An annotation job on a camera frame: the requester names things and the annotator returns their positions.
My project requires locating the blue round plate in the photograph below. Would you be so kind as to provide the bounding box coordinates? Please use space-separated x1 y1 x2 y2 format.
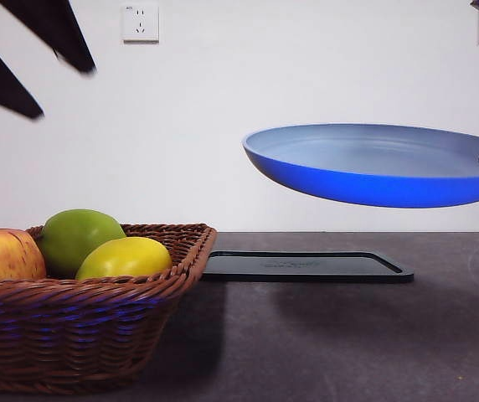
242 122 479 209

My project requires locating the yellow lemon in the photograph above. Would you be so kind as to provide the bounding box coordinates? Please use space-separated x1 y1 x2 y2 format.
75 236 173 281

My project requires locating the brown woven wicker basket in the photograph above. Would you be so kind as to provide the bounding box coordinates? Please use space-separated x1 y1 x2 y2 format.
0 223 219 394

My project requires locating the green apple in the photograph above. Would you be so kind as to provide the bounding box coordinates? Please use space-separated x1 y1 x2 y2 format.
39 209 127 279

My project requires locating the red yellow apple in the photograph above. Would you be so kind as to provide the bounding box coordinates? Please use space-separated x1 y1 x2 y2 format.
0 228 48 281

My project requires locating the black flat tray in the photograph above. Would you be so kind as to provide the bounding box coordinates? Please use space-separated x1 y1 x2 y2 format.
200 250 415 283

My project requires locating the white wall socket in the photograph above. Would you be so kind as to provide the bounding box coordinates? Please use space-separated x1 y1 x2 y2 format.
121 2 160 44

